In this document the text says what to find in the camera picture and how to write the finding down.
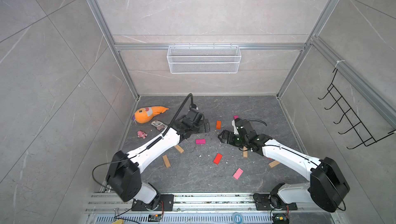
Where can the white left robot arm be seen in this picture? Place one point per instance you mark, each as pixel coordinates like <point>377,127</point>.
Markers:
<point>124,170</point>

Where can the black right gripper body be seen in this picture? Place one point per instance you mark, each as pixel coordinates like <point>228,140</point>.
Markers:
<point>240,141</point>

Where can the small printed packet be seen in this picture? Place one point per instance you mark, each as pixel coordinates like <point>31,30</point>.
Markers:
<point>160,126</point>

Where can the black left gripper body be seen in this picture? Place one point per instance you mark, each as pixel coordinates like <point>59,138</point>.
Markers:
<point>199,129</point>

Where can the pink block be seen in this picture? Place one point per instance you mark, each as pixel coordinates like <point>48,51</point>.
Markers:
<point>238,173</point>

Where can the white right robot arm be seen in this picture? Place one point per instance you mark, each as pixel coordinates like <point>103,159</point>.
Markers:
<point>326,185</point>

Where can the orange plush toy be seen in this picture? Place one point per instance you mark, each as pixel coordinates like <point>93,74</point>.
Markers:
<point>146,114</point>

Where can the aluminium rail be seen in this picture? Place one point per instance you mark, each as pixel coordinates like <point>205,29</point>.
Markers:
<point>242,202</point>

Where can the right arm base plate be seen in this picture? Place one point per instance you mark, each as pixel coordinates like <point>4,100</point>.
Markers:
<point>267,202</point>

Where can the wooden block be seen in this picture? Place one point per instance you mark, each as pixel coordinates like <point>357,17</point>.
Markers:
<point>166,161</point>
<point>245,152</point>
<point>177,147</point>
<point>274,164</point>

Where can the black wire hook rack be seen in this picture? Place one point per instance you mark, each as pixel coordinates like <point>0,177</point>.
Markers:
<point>356,125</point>

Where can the white wire basket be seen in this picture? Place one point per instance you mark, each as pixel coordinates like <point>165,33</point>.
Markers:
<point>204,59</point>

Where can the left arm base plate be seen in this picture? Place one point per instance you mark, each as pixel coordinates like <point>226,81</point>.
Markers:
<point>162,203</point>

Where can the small pink toy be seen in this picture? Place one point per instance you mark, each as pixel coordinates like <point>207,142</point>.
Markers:
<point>141,134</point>

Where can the red block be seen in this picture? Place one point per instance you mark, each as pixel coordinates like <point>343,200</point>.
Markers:
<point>218,158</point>

